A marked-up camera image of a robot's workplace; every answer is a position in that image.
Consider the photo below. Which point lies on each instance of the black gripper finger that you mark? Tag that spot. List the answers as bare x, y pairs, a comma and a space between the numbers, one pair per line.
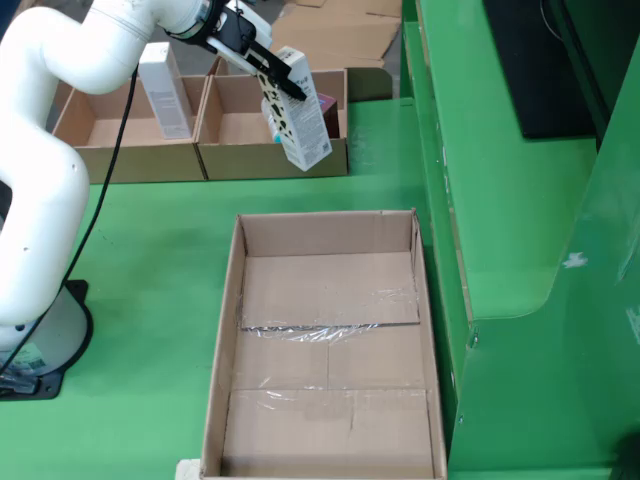
270, 62

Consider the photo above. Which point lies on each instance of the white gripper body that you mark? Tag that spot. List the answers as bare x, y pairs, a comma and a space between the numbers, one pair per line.
235, 25

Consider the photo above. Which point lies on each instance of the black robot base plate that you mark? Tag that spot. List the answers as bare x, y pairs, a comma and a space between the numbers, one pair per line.
47, 387

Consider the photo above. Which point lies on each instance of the cow print hand cream box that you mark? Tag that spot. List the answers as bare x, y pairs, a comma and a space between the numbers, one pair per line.
305, 135

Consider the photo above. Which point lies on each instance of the green metal conveyor frame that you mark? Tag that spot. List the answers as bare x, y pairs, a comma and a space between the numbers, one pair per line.
500, 200

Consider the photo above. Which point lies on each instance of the large shallow cardboard tray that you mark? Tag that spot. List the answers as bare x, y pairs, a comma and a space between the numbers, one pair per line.
325, 425

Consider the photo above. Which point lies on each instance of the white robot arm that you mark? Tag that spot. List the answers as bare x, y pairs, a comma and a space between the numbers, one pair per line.
40, 200

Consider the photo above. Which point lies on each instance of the flat cardboard sheet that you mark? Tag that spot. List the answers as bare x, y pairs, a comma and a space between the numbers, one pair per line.
340, 40

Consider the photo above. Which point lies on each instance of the tall white carton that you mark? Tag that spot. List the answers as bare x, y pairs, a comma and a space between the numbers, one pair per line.
167, 100

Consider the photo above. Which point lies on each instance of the dark red small box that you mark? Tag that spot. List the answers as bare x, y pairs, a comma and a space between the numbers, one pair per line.
331, 117

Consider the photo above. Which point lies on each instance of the white bottle teal label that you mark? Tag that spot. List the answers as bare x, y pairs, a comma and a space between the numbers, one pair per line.
269, 122

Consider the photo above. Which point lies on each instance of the white paper label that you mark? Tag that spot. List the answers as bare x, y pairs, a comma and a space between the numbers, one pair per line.
189, 471

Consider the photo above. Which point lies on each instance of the cardboard box with flaps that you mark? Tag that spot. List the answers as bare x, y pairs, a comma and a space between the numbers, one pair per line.
240, 160

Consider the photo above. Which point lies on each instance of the open cardboard box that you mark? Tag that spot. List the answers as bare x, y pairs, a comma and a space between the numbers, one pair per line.
150, 160

